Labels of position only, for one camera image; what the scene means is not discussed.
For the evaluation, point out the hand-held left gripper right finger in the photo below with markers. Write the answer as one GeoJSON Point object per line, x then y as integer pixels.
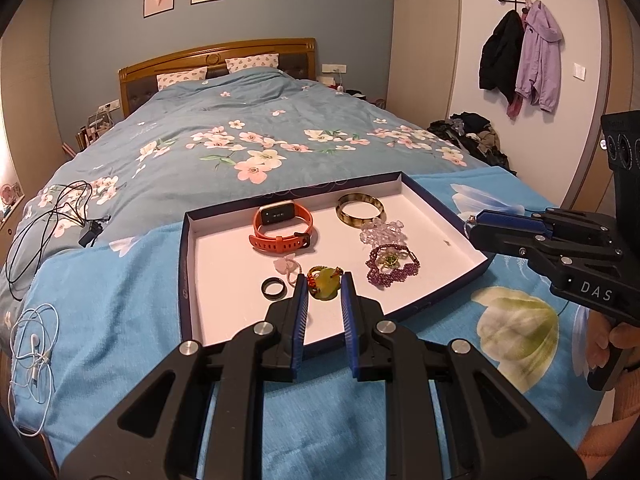
{"type": "Point", "coordinates": [348, 330]}

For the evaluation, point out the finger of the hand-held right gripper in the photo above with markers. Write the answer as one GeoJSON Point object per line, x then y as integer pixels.
{"type": "Point", "coordinates": [510, 221]}
{"type": "Point", "coordinates": [505, 241]}

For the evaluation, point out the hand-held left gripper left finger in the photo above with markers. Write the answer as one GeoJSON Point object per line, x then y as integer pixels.
{"type": "Point", "coordinates": [301, 330]}

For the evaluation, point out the pink flower pendant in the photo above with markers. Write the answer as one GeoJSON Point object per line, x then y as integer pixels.
{"type": "Point", "coordinates": [285, 264]}

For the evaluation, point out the navy white shallow box tray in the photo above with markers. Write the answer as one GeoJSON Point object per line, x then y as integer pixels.
{"type": "Point", "coordinates": [225, 260]}

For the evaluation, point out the person's right hand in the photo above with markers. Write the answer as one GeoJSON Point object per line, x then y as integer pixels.
{"type": "Point", "coordinates": [594, 345]}

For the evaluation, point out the orange smartwatch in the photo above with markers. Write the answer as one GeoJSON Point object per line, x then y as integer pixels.
{"type": "Point", "coordinates": [280, 242]}

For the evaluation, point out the dark clothes pile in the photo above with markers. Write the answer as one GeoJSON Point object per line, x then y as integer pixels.
{"type": "Point", "coordinates": [470, 135]}

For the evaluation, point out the olive brown bangle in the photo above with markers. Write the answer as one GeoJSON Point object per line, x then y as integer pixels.
{"type": "Point", "coordinates": [345, 217]}

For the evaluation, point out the pink scarf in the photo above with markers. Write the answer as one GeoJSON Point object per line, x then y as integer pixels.
{"type": "Point", "coordinates": [515, 105]}

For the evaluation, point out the black jacket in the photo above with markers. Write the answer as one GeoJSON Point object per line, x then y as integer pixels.
{"type": "Point", "coordinates": [500, 55]}

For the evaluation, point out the lilac jacket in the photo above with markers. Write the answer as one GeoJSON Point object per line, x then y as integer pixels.
{"type": "Point", "coordinates": [540, 55]}

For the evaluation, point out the blue tulip print blanket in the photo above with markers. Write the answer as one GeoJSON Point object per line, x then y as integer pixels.
{"type": "Point", "coordinates": [125, 285]}

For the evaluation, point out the bedside table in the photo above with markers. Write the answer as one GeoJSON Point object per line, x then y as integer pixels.
{"type": "Point", "coordinates": [367, 99]}

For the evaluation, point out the small black adapter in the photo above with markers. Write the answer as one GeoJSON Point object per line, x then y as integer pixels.
{"type": "Point", "coordinates": [91, 234]}

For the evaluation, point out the blue floral duvet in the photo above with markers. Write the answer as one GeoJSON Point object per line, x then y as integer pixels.
{"type": "Point", "coordinates": [200, 120]}

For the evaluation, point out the white earphones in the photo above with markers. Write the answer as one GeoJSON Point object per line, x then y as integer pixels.
{"type": "Point", "coordinates": [34, 341]}

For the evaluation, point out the heart print pillow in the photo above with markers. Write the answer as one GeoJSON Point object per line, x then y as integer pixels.
{"type": "Point", "coordinates": [182, 78]}
{"type": "Point", "coordinates": [252, 62]}

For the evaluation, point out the bedside clutter of cosmetics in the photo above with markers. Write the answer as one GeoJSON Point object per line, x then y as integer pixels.
{"type": "Point", "coordinates": [95, 127]}

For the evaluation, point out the wooden headboard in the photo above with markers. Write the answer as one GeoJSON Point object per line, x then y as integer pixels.
{"type": "Point", "coordinates": [215, 50]}

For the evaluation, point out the small pink fan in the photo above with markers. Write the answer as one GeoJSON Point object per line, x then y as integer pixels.
{"type": "Point", "coordinates": [9, 195]}

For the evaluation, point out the white wall switch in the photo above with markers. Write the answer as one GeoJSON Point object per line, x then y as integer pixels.
{"type": "Point", "coordinates": [580, 71]}

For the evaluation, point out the white wall socket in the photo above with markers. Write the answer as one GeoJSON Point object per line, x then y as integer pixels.
{"type": "Point", "coordinates": [109, 107]}
{"type": "Point", "coordinates": [333, 68]}

